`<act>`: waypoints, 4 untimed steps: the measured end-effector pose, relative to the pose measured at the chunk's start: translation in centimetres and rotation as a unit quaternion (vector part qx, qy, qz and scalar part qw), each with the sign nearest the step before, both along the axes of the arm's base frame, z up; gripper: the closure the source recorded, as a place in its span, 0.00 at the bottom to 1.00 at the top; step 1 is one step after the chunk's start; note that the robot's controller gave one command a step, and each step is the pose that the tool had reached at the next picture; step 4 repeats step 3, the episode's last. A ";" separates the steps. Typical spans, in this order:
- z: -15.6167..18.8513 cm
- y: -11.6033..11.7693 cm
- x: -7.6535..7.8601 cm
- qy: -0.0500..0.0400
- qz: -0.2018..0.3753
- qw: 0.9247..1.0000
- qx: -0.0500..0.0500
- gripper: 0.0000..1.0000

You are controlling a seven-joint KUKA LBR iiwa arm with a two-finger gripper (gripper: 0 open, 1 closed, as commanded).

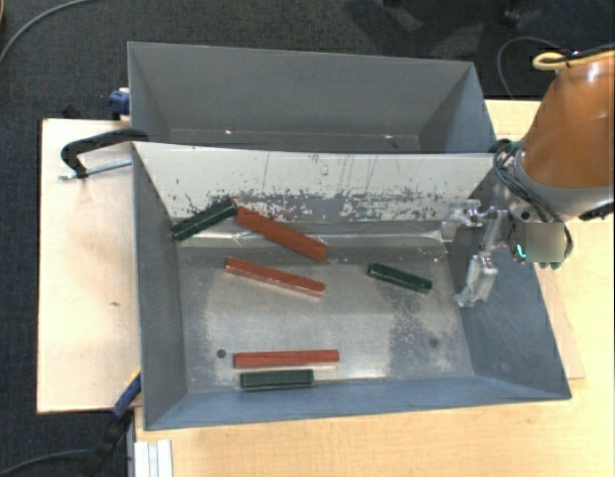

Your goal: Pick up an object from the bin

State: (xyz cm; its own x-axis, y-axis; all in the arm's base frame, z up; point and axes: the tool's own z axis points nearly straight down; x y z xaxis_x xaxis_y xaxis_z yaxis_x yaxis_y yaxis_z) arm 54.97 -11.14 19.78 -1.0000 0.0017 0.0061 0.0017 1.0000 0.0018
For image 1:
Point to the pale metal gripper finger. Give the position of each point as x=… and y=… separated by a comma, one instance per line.
x=478, y=281
x=461, y=216

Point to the dark green flat block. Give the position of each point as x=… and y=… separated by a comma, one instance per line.
x=399, y=277
x=276, y=379
x=203, y=219

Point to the grey metal bin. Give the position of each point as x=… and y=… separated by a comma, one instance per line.
x=307, y=316

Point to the red-brown flat block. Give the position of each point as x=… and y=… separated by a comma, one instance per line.
x=286, y=358
x=274, y=276
x=281, y=234

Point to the pale wood flat board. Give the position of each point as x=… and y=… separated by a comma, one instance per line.
x=83, y=276

